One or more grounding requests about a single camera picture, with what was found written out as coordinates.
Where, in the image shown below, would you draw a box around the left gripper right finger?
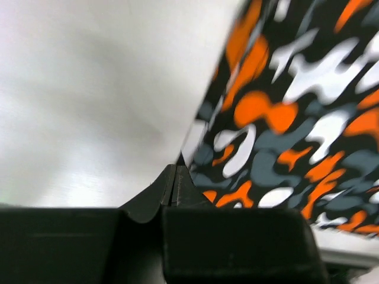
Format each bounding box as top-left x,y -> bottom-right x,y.
162,166 -> 329,283

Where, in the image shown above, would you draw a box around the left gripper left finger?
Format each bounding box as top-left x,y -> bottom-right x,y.
1,165 -> 176,283

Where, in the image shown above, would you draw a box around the orange camouflage shorts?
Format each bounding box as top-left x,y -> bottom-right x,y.
177,1 -> 378,237

